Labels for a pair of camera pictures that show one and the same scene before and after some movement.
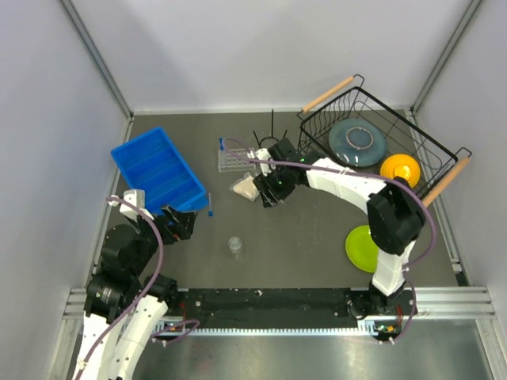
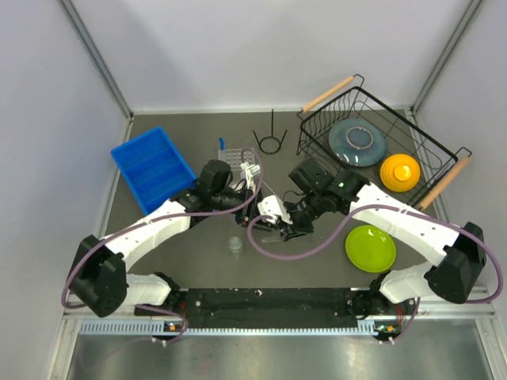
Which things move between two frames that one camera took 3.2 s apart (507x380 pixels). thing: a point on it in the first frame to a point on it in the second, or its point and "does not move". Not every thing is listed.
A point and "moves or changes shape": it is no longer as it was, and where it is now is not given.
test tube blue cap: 210,211 moves or changes shape
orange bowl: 402,165 does not move
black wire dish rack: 352,127 does not move
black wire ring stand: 272,134 does not move
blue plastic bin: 150,164 does not move
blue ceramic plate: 357,142 does not move
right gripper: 264,184 to 295,229
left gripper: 181,227 to 249,210
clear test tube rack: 232,160 does not move
